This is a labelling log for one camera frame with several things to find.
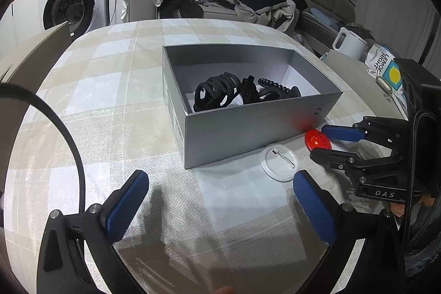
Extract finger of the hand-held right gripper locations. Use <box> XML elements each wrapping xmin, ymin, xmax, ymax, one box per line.
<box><xmin>322</xmin><ymin>115</ymin><xmax>409</xmax><ymax>147</ymax></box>
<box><xmin>310</xmin><ymin>147</ymin><xmax>406</xmax><ymax>178</ymax></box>

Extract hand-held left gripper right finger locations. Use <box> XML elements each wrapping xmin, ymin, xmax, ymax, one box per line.
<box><xmin>293</xmin><ymin>171</ymin><xmax>407</xmax><ymax>294</ymax></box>

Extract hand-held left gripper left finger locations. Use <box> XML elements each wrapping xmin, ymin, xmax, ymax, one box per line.
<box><xmin>36</xmin><ymin>169</ymin><xmax>152</xmax><ymax>294</ymax></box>

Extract red badge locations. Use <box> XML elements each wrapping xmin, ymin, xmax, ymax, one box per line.
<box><xmin>305</xmin><ymin>130</ymin><xmax>333</xmax><ymax>152</ymax></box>

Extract clear round badge cover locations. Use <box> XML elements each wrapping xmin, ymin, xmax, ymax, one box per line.
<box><xmin>261</xmin><ymin>145</ymin><xmax>299</xmax><ymax>182</ymax></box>

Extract black hair claw clip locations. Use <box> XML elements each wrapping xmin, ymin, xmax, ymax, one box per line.
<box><xmin>255</xmin><ymin>86</ymin><xmax>301</xmax><ymax>104</ymax></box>
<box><xmin>239</xmin><ymin>75</ymin><xmax>262</xmax><ymax>105</ymax></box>

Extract silver cardboard box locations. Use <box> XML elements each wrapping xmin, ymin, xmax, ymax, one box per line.
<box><xmin>162</xmin><ymin>44</ymin><xmax>344</xmax><ymax>170</ymax></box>

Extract large black ribbed hair clip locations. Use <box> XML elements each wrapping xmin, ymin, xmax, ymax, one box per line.
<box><xmin>193</xmin><ymin>72</ymin><xmax>242</xmax><ymax>113</ymax></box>

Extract person's right forearm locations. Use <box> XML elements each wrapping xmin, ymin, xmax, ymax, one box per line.
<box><xmin>405</xmin><ymin>208</ymin><xmax>441</xmax><ymax>279</ymax></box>

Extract person's right hand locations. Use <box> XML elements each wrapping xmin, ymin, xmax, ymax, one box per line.
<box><xmin>389</xmin><ymin>193</ymin><xmax>435</xmax><ymax>218</ymax></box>

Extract small metal object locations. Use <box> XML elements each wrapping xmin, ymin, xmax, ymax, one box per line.
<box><xmin>375</xmin><ymin>75</ymin><xmax>395</xmax><ymax>102</ymax></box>

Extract white blue carton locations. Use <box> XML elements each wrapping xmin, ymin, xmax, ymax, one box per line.
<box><xmin>365</xmin><ymin>44</ymin><xmax>404</xmax><ymax>96</ymax></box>

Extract white electric kettle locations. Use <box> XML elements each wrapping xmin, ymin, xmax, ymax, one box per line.
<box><xmin>332</xmin><ymin>27</ymin><xmax>369</xmax><ymax>58</ymax></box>

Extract dark grey cloth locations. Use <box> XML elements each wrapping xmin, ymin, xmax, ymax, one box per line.
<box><xmin>346</xmin><ymin>23</ymin><xmax>374</xmax><ymax>40</ymax></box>

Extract striped cushion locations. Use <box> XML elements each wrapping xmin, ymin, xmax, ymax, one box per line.
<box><xmin>300</xmin><ymin>12</ymin><xmax>336</xmax><ymax>47</ymax></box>

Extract light blue cloth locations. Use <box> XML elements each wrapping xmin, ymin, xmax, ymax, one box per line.
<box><xmin>308</xmin><ymin>7</ymin><xmax>336</xmax><ymax>29</ymax></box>

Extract plaid tablecloth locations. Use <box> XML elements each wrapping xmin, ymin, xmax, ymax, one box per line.
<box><xmin>0</xmin><ymin>18</ymin><xmax>414</xmax><ymax>294</ymax></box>

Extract white curtain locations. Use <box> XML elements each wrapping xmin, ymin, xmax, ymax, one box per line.
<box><xmin>348</xmin><ymin>0</ymin><xmax>438</xmax><ymax>64</ymax></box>

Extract grey jacket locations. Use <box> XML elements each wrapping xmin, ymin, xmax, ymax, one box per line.
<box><xmin>234</xmin><ymin>0</ymin><xmax>297</xmax><ymax>31</ymax></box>

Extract beige chair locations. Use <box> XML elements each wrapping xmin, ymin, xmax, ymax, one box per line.
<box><xmin>0</xmin><ymin>20</ymin><xmax>71</xmax><ymax>91</ymax></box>

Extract thick black cable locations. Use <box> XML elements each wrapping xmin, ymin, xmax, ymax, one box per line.
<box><xmin>0</xmin><ymin>83</ymin><xmax>87</xmax><ymax>212</ymax></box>

